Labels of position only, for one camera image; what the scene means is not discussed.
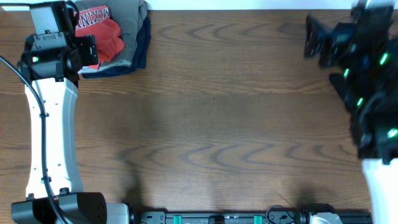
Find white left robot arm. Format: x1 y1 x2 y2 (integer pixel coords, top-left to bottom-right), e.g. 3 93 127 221
11 32 131 223

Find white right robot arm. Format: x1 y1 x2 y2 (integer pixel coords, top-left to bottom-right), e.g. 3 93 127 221
304 15 397 223

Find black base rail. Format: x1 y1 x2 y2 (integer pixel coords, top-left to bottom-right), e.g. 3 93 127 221
136 210 374 224

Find orange soccer t-shirt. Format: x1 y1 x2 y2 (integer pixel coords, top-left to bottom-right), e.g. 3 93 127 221
75 5 125 70

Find black garment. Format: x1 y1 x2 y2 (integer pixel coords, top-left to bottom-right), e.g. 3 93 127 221
329 73 360 114

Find folded grey trousers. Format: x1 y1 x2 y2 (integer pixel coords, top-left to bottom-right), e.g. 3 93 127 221
75 0 147 77

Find folded navy garment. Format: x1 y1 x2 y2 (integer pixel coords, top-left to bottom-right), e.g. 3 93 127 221
82 16 151 79

